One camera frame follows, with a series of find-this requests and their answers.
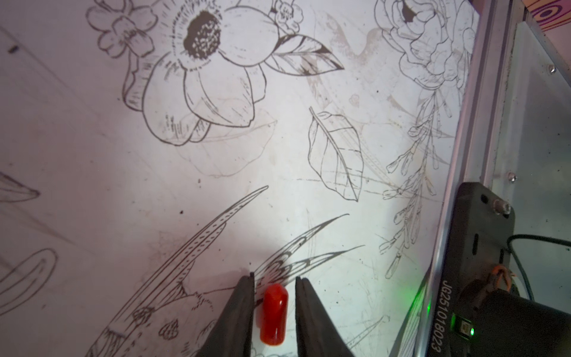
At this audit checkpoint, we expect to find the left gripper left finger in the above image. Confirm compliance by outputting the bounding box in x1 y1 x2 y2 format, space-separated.
196 273 255 357

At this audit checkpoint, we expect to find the red screw sleeve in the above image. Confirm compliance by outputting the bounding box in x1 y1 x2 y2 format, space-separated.
260 284 288 346

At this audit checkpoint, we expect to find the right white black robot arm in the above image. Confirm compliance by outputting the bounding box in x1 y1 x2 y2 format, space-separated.
426 182 570 356

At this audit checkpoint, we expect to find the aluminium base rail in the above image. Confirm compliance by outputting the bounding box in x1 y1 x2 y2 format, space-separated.
391 1 570 356

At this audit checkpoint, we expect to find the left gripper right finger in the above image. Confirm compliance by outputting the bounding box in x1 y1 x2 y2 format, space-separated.
295 277 354 357

